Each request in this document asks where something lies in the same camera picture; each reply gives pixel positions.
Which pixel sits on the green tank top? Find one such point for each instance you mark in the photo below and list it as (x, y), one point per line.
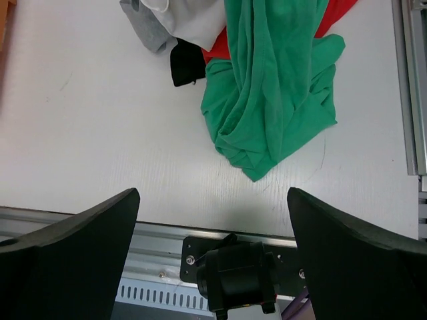
(275, 92)

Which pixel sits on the grey tank top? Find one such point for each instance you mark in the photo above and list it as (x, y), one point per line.
(149, 30)

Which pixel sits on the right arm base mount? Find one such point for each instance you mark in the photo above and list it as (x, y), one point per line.
(240, 270)

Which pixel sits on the red tank top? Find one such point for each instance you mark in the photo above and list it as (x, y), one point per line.
(335, 10)

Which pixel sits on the black tank top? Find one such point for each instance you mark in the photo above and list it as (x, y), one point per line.
(186, 63)

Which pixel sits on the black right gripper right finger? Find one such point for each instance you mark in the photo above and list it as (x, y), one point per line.
(355, 269)

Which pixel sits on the white slotted cable duct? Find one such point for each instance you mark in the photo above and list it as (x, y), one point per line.
(147, 295)

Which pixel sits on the white tank top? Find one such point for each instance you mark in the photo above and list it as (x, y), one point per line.
(198, 22)

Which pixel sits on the aluminium frame rail front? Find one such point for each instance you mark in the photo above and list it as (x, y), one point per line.
(166, 254)

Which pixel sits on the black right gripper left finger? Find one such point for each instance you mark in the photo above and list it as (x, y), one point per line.
(70, 269)

